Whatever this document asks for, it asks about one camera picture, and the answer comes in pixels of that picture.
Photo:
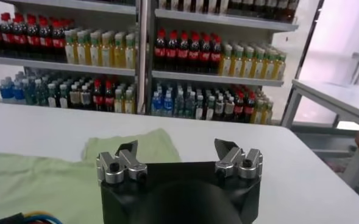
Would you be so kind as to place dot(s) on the beverage display shelf unit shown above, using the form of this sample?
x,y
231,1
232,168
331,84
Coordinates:
x,y
150,45
141,45

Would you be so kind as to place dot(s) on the small cola bottle red cap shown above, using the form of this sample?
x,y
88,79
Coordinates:
x,y
109,100
97,99
238,109
249,109

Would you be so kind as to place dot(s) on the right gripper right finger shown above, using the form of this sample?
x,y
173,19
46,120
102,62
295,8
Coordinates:
x,y
225,167

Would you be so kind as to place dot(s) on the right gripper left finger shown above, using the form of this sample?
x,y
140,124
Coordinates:
x,y
115,175

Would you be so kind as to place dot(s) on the plain green t-shirt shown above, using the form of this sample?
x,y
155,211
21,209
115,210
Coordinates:
x,y
30,182

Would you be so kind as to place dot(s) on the small blue water bottle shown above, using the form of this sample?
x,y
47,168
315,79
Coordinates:
x,y
156,105
7,92
18,93
168,105

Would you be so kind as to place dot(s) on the small dark bottle white cap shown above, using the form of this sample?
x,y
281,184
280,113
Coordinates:
x,y
199,108
63,98
210,109
51,97

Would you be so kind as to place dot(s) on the small green tinted bottle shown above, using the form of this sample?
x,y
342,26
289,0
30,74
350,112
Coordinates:
x,y
40,95
189,107
30,95
179,106

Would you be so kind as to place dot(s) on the white table metal legs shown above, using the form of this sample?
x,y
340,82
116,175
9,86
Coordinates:
x,y
334,94

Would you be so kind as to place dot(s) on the small brown label bottle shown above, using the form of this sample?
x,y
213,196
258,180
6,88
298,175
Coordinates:
x,y
85,99
219,109
75,99
229,110

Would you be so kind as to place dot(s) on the small yellow juice bottle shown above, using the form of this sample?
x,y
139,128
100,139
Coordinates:
x,y
129,104
258,113
119,103
268,114

